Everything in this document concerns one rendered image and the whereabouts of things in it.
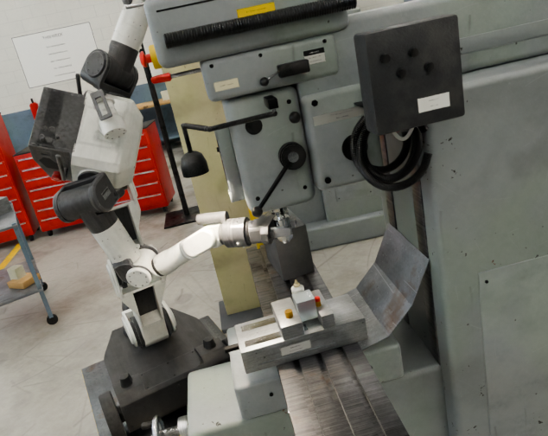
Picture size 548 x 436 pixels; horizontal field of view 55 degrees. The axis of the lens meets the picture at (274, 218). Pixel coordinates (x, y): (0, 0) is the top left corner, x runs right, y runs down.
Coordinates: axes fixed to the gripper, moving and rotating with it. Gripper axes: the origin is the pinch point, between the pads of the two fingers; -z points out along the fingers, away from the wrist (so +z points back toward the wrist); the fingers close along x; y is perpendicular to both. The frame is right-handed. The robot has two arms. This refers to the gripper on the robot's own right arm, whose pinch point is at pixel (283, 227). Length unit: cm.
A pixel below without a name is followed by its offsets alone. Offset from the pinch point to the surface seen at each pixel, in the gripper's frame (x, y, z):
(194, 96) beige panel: 153, -25, 81
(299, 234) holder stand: 26.2, 13.4, 2.3
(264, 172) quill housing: -10.4, -20.4, -0.8
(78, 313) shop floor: 168, 124, 225
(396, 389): -7, 53, -27
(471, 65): 10, -36, -55
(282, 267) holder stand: 22.1, 23.9, 9.7
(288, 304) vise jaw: -12.2, 18.3, -0.5
